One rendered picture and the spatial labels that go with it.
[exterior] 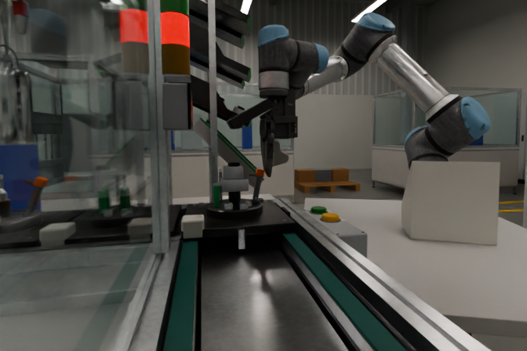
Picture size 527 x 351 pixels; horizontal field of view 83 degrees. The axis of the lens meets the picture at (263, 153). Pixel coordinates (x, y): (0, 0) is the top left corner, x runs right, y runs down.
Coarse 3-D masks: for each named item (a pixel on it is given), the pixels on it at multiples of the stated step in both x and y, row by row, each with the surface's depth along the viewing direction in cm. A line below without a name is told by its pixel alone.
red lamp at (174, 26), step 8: (168, 16) 48; (176, 16) 48; (184, 16) 49; (168, 24) 48; (176, 24) 48; (184, 24) 49; (168, 32) 48; (176, 32) 48; (184, 32) 49; (168, 40) 48; (176, 40) 48; (184, 40) 49
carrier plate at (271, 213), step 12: (192, 204) 82; (264, 204) 81; (204, 216) 70; (264, 216) 69; (276, 216) 69; (288, 216) 69; (216, 228) 61; (228, 228) 61; (240, 228) 62; (252, 228) 62; (264, 228) 63; (276, 228) 63; (288, 228) 64
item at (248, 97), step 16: (224, 96) 466; (240, 96) 470; (256, 96) 475; (224, 128) 468; (240, 128) 473; (256, 128) 478; (176, 144) 456; (192, 144) 461; (208, 144) 465; (240, 144) 474; (256, 144) 479; (288, 144) 489
